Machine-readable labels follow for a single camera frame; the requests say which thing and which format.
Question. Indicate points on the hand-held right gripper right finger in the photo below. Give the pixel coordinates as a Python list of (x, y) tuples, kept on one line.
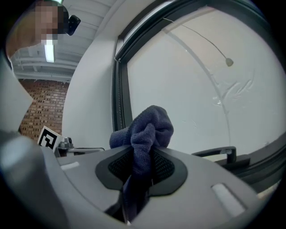
[(201, 179)]

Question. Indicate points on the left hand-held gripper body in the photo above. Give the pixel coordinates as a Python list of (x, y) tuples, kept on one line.
[(48, 139)]

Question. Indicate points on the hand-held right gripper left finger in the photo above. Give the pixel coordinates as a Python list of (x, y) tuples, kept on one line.
[(85, 165)]

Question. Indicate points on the dark blue cloth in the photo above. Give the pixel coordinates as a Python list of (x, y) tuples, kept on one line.
[(145, 134)]

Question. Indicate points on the black window frame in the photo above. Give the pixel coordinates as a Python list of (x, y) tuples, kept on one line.
[(121, 89)]

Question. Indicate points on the frosted white window pane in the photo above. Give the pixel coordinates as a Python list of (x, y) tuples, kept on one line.
[(167, 89)]

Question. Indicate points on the rectangular ceiling light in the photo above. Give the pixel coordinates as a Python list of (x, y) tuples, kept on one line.
[(49, 51)]

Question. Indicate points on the person's head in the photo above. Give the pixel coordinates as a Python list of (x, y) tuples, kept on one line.
[(24, 33)]

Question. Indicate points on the black head-worn camera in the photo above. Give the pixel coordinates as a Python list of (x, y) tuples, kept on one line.
[(73, 24)]

